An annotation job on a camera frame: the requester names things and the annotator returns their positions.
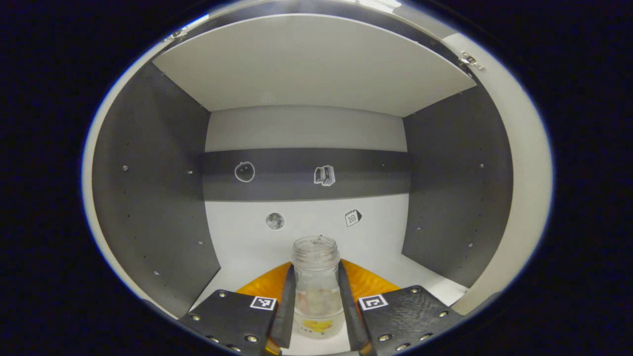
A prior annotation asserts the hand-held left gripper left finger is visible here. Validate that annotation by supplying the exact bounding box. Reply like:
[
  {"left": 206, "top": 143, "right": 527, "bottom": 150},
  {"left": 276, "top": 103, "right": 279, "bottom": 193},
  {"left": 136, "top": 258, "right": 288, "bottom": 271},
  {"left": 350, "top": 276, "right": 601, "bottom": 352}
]
[{"left": 178, "top": 262, "right": 296, "bottom": 356}]

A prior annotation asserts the grey white cabinet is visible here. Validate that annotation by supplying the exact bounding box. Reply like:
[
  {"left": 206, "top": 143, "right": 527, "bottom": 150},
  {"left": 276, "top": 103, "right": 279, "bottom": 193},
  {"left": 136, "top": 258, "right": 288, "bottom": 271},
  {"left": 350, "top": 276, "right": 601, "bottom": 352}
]
[{"left": 91, "top": 12, "right": 515, "bottom": 354}]

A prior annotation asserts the clear plastic bottle yellow label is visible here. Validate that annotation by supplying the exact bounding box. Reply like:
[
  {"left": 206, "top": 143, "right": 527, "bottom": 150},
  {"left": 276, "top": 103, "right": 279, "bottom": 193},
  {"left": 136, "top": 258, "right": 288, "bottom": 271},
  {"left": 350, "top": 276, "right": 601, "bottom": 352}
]
[{"left": 291, "top": 236, "right": 345, "bottom": 339}]

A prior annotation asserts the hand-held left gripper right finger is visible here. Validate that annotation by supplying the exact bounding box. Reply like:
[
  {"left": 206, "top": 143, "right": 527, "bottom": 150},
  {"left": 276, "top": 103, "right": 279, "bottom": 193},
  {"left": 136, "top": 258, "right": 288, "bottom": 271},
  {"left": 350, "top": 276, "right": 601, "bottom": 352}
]
[{"left": 338, "top": 260, "right": 465, "bottom": 356}]

